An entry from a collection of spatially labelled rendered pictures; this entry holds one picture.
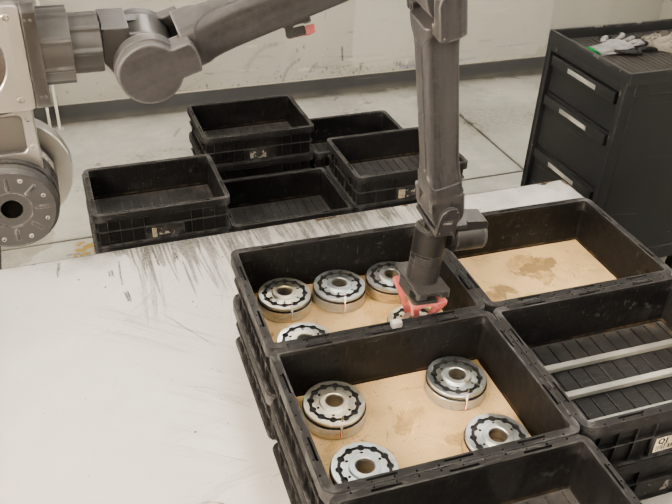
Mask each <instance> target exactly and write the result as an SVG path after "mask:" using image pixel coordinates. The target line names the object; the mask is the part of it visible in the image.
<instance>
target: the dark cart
mask: <svg viewBox="0 0 672 504"><path fill-rule="evenodd" d="M662 30H666V31H668V32H669V34H670V33H671V32H672V19H660V20H649V21H638V22H627V23H616V24H605V25H594V26H583V27H571V28H560V29H550V33H549V38H548V45H547V50H546V55H545V60H544V65H543V70H542V76H541V81H540V86H539V91H538V96H537V101H536V107H535V112H534V117H533V122H532V127H531V133H530V138H529V143H528V148H527V153H526V158H525V164H524V169H523V174H522V179H521V184H520V186H526V185H532V184H538V183H545V182H551V181H557V180H564V181H565V182H566V183H567V184H568V185H570V186H571V187H572V188H573V189H575V190H576V191H577V192H578V193H579V194H581V195H582V196H583V197H584V198H587V199H590V200H592V201H593V202H594V203H595V204H596V205H598V206H599V207H600V208H601V209H602V210H603V211H605V212H606V213H607V214H608V215H609V216H610V217H612V218H613V219H614V220H615V221H616V222H617V223H619V224H620V225H621V226H622V227H623V228H624V229H626V230H627V231H628V232H629V233H630V234H631V235H633V236H634V237H635V238H636V239H637V240H638V241H640V242H641V243H642V244H643V245H644V246H646V247H647V248H648V249H649V250H650V251H651V252H653V253H654V254H655V255H656V256H657V257H658V258H661V257H666V256H667V258H666V260H665V264H667V265H668V266H669V267H670V268H671V269H672V53H668V52H662V51H657V52H654V51H642V52H643V53H642V54H641V55H626V54H611V55H605V56H599V55H598V54H596V53H594V52H592V51H591V50H589V49H588V48H586V47H589V46H594V45H599V44H600V39H601V38H602V37H603V36H605V35H609V36H611V39H615V38H616V37H618V33H619V32H623V33H625V37H624V38H623V39H625V38H627V37H630V36H631V35H634V36H635V39H642V36H645V35H647V34H652V33H654V32H656V33H657V34H658V33H659V32H660V31H662ZM623 39H622V40H623Z"/></svg>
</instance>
